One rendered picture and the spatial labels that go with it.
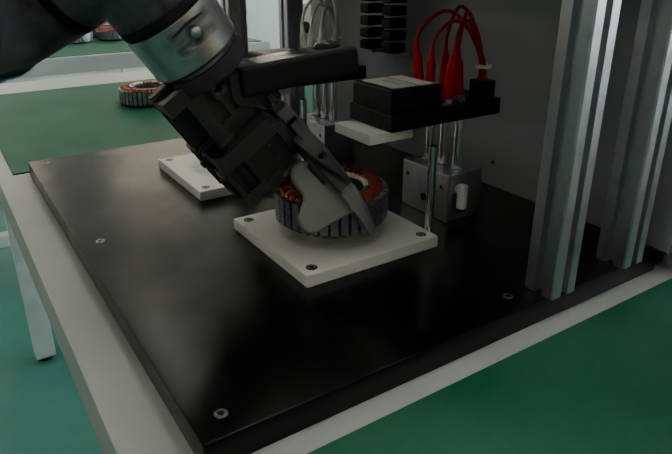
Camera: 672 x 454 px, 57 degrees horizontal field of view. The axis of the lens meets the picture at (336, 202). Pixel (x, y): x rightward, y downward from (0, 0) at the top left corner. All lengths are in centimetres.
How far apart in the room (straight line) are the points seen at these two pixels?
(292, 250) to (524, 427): 26
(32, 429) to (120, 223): 106
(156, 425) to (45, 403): 133
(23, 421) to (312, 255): 126
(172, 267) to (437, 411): 28
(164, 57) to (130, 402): 25
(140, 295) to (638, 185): 44
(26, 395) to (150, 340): 134
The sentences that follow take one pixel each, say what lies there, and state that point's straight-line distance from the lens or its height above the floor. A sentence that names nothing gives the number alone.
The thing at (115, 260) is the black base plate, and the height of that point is 77.
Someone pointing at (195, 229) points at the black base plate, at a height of 77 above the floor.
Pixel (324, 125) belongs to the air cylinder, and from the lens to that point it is 83.
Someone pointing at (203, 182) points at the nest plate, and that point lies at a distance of 76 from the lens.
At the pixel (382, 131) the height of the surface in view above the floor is 88.
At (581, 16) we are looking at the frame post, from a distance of 49.
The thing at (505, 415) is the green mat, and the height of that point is 75.
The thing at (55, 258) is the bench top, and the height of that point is 75.
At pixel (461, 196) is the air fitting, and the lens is 66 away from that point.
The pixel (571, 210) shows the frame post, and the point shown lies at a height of 85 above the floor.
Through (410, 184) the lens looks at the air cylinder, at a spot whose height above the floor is 80.
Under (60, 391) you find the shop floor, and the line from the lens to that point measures 179.
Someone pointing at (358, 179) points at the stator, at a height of 83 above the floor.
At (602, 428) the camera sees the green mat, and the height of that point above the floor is 75.
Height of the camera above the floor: 104
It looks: 22 degrees down
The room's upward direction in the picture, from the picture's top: straight up
